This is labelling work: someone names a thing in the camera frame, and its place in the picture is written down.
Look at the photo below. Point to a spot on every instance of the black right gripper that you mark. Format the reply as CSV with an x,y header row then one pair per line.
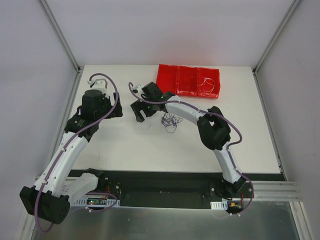
x,y
141,106

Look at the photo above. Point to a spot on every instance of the white cable duct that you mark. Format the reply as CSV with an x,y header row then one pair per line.
x,y
219,205
96,202

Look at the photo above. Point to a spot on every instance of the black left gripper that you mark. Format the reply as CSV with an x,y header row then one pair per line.
x,y
116,107

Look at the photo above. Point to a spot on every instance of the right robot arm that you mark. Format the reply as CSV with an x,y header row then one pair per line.
x,y
215,131

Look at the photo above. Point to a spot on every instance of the aluminium frame post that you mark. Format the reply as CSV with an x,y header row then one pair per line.
x,y
59,34
295,4

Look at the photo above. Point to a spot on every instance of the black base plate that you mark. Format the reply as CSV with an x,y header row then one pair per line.
x,y
173,190

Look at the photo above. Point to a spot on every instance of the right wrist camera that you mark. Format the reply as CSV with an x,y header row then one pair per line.
x,y
137,90

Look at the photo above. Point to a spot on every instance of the right aluminium frame post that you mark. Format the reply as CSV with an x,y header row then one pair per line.
x,y
295,4

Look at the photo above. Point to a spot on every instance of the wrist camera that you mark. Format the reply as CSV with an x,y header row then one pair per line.
x,y
137,90
100,84

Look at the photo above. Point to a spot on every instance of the red three-compartment bin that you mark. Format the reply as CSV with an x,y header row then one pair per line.
x,y
189,81

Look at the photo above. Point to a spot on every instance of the left aluminium frame post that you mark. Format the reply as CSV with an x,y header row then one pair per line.
x,y
59,34

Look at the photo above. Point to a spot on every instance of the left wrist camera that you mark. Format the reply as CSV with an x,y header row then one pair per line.
x,y
100,84

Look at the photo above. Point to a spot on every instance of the left white cable duct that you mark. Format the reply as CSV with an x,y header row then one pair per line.
x,y
96,202

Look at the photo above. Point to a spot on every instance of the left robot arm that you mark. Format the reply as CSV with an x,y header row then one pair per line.
x,y
49,198

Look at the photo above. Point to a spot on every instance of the right white cable duct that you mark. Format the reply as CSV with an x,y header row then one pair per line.
x,y
219,205

